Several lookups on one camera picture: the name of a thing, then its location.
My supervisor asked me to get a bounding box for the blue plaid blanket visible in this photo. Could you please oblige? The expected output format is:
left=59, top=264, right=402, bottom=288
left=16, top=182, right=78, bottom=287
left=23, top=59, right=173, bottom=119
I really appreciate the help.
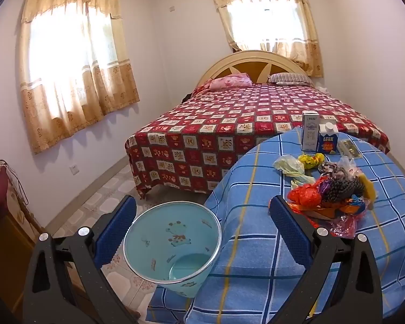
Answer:
left=146, top=126, right=405, bottom=324

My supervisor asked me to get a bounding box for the red orange foil wrapper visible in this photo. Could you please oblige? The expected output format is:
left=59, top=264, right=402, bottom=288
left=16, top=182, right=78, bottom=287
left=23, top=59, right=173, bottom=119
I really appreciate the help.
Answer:
left=287, top=182, right=321, bottom=206

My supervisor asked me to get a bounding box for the wide beige floral curtain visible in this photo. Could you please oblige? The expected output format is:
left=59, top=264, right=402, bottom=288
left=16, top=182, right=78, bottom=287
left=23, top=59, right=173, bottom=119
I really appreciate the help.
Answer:
left=19, top=0, right=140, bottom=155

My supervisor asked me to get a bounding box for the white cable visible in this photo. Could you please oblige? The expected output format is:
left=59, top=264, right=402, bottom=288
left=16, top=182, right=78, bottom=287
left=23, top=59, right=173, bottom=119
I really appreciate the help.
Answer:
left=0, top=160, right=29, bottom=206

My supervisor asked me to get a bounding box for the light blue cartoon trash bin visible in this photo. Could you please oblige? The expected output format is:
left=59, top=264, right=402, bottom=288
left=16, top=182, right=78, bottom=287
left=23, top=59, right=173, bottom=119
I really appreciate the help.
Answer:
left=123, top=201, right=222, bottom=298

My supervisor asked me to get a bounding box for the cream wooden headboard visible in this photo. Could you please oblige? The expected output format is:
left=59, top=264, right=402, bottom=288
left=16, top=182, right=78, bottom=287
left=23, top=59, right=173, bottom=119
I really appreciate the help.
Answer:
left=196, top=50, right=307, bottom=88

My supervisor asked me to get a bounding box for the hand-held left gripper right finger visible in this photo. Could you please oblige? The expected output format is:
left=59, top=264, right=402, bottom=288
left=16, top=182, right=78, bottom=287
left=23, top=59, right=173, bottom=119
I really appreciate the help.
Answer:
left=269, top=195, right=383, bottom=324

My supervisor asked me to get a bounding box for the pink plastic bag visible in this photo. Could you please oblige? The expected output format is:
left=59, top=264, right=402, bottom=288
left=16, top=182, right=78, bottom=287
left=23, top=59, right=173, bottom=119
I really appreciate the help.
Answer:
left=310, top=214, right=358, bottom=240

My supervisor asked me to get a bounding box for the yellow plastic wrapper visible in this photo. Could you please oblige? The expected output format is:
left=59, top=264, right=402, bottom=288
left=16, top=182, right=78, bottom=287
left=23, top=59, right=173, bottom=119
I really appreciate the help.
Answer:
left=358, top=175, right=378, bottom=200

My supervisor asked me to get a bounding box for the small blue milk carton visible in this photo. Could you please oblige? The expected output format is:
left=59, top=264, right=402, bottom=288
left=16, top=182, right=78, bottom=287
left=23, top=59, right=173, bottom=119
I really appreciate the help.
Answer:
left=317, top=122, right=339, bottom=155

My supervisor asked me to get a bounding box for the striped pillow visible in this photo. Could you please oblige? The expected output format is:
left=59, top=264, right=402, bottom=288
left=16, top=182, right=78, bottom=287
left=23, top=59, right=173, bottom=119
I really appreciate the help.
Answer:
left=268, top=73, right=314, bottom=86

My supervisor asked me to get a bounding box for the grey patterned wrapper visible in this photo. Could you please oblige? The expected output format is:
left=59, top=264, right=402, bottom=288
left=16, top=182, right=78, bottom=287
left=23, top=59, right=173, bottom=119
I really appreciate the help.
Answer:
left=317, top=161, right=340, bottom=176

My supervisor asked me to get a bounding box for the narrow beige floral curtain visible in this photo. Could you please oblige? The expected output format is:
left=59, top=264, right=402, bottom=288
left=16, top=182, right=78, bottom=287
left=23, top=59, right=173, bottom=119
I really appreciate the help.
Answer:
left=208, top=0, right=325, bottom=78

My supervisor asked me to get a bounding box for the flat green gold packet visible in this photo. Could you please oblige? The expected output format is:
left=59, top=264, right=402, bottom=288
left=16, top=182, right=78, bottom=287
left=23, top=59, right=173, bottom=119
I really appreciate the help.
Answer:
left=337, top=139, right=362, bottom=159

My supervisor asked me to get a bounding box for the wooden cabinet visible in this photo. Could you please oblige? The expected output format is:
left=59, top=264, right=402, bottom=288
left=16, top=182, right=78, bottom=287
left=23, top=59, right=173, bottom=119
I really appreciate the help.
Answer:
left=0, top=162, right=55, bottom=311

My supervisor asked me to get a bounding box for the bed with red quilt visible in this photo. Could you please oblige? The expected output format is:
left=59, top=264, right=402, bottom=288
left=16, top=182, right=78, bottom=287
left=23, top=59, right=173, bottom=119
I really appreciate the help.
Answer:
left=125, top=83, right=390, bottom=199

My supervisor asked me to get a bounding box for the tall white carton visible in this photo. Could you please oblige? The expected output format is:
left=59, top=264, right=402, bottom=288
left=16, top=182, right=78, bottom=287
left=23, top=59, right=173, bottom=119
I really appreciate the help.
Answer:
left=301, top=111, right=320, bottom=152

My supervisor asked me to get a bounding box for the pink floral pillow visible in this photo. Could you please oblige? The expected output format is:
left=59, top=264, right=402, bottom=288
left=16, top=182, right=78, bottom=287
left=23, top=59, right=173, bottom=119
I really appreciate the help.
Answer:
left=207, top=73, right=253, bottom=90

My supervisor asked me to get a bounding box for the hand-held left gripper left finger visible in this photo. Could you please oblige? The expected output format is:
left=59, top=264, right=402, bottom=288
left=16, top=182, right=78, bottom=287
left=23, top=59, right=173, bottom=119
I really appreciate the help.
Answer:
left=22, top=195, right=137, bottom=324

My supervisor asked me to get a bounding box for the purple wrapper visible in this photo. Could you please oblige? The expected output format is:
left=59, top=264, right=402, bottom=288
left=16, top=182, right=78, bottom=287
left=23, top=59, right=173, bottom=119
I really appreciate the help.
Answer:
left=319, top=178, right=335, bottom=196

